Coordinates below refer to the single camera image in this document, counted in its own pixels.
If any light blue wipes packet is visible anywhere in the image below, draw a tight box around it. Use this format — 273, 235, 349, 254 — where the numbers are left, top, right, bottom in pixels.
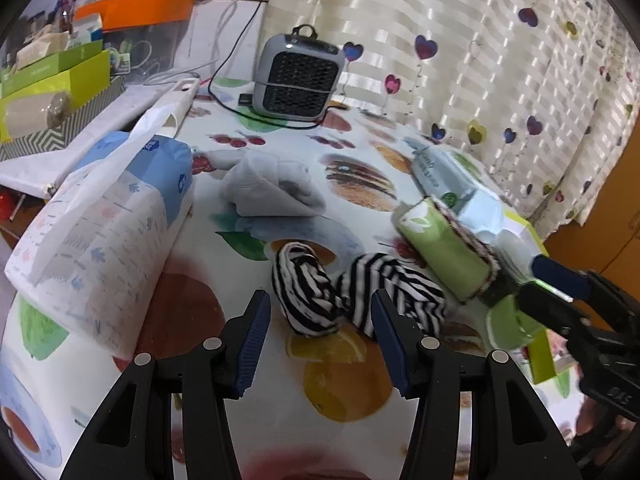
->
409, 144, 516, 241

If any grey zigzag box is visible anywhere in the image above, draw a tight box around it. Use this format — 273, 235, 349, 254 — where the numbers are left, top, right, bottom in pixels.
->
0, 76, 126, 161

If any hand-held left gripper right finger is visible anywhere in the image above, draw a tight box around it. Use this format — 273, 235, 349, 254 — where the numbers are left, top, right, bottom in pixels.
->
370, 289, 583, 480

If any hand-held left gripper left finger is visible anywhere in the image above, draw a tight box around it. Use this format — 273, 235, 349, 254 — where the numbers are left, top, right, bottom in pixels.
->
60, 289, 273, 480

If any green patterned cloth roll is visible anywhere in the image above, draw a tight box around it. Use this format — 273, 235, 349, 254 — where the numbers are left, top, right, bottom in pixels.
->
391, 196, 501, 305

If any dark green box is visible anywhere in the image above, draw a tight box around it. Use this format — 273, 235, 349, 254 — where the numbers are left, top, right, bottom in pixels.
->
0, 40, 105, 98

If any small grey heater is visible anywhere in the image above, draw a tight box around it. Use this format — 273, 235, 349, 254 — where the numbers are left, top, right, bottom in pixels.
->
251, 25, 347, 122

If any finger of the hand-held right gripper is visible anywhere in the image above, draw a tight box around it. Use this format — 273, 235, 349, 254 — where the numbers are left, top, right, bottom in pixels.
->
531, 254, 640, 321
515, 293, 640, 357

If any lime green box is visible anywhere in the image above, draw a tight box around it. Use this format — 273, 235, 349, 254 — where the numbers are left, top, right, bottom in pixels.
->
0, 51, 112, 111

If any white blue tissue pack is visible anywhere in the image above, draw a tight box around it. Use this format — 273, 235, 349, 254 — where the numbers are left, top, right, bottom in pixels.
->
5, 110, 196, 356

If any white grey sock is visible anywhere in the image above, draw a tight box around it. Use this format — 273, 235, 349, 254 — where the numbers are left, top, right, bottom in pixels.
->
218, 152, 327, 218

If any food print tablecloth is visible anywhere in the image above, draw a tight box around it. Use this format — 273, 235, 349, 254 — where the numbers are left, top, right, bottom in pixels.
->
0, 77, 591, 480

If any beige roll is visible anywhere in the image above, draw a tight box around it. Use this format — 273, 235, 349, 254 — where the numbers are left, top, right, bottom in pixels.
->
0, 91, 72, 142

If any heart print striped curtain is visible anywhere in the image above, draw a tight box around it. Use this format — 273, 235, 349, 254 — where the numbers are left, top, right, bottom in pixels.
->
257, 0, 640, 241

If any white paper roll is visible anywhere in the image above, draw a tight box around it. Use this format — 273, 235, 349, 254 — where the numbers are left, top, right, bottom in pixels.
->
0, 76, 201, 197

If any black white striped sock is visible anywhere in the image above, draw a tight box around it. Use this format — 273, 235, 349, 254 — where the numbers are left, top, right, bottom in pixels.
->
271, 241, 446, 338

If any black power cable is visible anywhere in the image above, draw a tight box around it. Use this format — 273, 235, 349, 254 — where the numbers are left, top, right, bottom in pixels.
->
209, 0, 341, 131

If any orange storage box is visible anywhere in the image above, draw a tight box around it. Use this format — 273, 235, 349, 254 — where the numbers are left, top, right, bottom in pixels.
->
75, 0, 196, 76

